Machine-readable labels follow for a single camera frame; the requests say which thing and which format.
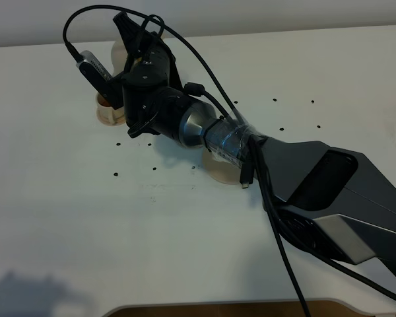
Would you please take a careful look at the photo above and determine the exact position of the beige teapot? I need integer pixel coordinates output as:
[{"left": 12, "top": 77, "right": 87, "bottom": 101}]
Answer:
[{"left": 111, "top": 38, "right": 128, "bottom": 76}]

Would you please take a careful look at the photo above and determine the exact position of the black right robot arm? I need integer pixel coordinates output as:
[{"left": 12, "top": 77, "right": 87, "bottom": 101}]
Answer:
[{"left": 114, "top": 13, "right": 396, "bottom": 276}]

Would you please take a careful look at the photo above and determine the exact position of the left beige cup saucer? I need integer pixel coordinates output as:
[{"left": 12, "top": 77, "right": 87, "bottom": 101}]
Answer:
[{"left": 96, "top": 98, "right": 128, "bottom": 127}]

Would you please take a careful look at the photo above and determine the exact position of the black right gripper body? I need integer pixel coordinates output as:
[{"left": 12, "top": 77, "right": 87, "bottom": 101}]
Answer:
[{"left": 121, "top": 32, "right": 182, "bottom": 137}]

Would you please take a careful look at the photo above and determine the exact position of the left beige teacup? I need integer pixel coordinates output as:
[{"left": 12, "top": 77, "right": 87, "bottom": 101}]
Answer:
[{"left": 95, "top": 92, "right": 126, "bottom": 125}]

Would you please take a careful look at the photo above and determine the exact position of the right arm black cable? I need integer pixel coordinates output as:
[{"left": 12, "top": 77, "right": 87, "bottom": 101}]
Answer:
[{"left": 62, "top": 5, "right": 396, "bottom": 317}]

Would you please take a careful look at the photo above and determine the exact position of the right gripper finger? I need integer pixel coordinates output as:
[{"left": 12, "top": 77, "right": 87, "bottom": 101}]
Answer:
[{"left": 113, "top": 12, "right": 142, "bottom": 55}]

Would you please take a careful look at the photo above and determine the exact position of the beige teapot saucer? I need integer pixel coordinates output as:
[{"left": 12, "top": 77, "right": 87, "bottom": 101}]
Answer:
[{"left": 202, "top": 149, "right": 241, "bottom": 185}]

